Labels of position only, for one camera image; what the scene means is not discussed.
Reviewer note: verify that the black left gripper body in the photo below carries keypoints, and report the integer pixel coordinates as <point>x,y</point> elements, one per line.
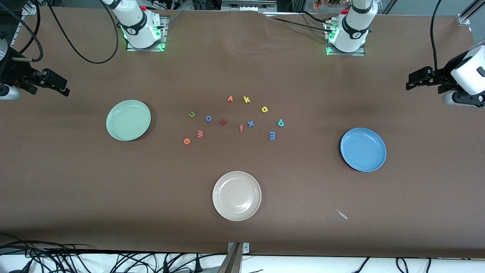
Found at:
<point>441,77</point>

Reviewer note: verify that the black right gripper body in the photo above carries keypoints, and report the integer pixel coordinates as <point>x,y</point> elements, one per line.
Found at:
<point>12,74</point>

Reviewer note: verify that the pink foam letter w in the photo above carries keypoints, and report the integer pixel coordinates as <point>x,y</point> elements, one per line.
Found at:
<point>200,133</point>

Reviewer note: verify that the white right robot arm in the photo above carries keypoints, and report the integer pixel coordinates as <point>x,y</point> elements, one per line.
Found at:
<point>136,22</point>

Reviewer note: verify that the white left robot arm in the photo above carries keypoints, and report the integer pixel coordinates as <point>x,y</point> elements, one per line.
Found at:
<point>350,30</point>

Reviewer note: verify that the light green plate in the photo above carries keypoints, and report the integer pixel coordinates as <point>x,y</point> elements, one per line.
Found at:
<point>128,120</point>

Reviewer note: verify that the blue plate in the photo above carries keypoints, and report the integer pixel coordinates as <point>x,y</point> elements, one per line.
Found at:
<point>363,149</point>

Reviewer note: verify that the orange background object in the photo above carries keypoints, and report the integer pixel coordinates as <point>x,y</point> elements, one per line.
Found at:
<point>317,4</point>

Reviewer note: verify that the small white paper scrap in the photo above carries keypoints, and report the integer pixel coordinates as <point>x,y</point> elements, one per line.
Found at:
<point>343,215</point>

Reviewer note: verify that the brown table cover sheet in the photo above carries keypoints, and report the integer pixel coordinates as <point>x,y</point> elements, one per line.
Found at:
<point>242,57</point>

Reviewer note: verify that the beige plate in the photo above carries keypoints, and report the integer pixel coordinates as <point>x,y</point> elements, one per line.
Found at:
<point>237,196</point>

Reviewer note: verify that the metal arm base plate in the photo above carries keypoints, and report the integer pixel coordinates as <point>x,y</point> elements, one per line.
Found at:
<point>360,53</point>
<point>162,42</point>

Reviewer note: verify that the aluminium frame profile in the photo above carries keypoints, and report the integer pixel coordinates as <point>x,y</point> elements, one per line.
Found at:
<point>468,13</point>
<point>27,8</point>

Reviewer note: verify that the metal frame crossbar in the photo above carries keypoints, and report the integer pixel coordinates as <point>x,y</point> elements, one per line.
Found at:
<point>248,4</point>

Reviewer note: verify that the aluminium profile camera post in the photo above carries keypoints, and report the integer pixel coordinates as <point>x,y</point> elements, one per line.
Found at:
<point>231,261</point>

